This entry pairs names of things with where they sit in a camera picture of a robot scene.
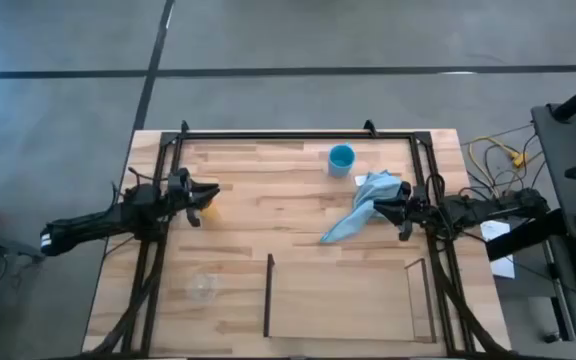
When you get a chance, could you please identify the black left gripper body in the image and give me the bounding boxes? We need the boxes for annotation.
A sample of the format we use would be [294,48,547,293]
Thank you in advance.
[167,167,198,211]

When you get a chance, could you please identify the black slanted bar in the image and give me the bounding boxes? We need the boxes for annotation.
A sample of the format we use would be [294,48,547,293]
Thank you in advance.
[485,208,567,263]

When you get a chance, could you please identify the black floor cables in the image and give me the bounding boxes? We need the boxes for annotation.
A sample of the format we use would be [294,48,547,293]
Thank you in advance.
[460,124,549,201]

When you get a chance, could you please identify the white paper sheet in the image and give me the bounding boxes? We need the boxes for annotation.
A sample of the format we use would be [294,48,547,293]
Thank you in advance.
[480,219,517,280]

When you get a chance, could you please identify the yellow cable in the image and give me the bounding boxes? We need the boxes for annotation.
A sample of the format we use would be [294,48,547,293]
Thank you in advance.
[467,135,530,196]

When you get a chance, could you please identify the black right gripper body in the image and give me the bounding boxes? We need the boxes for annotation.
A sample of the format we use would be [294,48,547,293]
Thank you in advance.
[400,182,430,225]

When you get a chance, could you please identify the grey metal side table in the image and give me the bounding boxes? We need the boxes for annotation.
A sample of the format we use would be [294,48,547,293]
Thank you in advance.
[0,224,49,351]

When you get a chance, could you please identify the light blue cloth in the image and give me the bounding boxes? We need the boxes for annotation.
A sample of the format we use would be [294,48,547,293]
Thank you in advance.
[319,169,404,245]

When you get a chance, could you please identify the grey desk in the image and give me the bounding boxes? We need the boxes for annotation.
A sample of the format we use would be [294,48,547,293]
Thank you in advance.
[531,103,576,360]

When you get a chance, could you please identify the black metal table frame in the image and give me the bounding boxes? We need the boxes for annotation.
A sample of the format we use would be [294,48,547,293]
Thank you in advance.
[87,119,512,359]

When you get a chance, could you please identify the blue ceramic mug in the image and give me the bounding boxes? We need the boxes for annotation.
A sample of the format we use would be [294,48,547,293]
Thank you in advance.
[327,143,357,179]

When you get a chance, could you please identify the clear glass cup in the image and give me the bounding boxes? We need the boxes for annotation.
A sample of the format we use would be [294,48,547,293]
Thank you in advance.
[187,272,219,303]

